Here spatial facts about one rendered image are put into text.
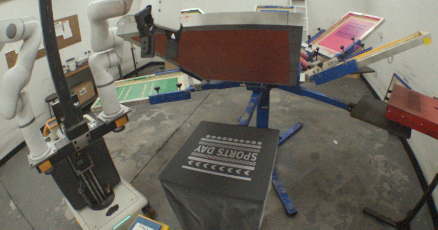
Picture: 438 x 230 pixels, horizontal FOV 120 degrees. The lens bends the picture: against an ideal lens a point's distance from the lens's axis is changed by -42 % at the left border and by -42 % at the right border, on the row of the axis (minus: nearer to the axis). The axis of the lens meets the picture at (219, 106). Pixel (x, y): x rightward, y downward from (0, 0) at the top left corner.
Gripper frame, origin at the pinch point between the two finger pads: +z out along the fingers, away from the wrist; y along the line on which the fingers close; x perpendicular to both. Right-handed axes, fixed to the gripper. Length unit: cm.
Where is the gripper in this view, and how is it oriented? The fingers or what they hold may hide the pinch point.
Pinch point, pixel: (160, 53)
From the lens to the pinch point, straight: 47.4
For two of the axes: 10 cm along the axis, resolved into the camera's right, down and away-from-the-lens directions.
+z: -0.3, 9.8, 1.9
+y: -3.3, 1.7, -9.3
